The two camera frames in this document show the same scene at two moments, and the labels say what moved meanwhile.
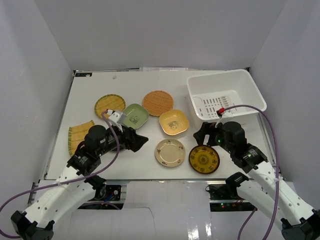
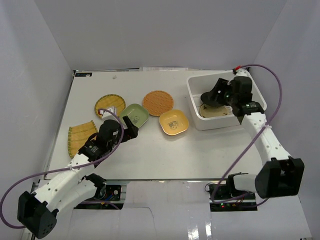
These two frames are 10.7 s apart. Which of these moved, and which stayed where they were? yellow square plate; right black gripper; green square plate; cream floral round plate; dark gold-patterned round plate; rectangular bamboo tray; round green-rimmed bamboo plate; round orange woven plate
Moved: right black gripper; dark gold-patterned round plate; cream floral round plate
Stayed: round orange woven plate; yellow square plate; round green-rimmed bamboo plate; rectangular bamboo tray; green square plate
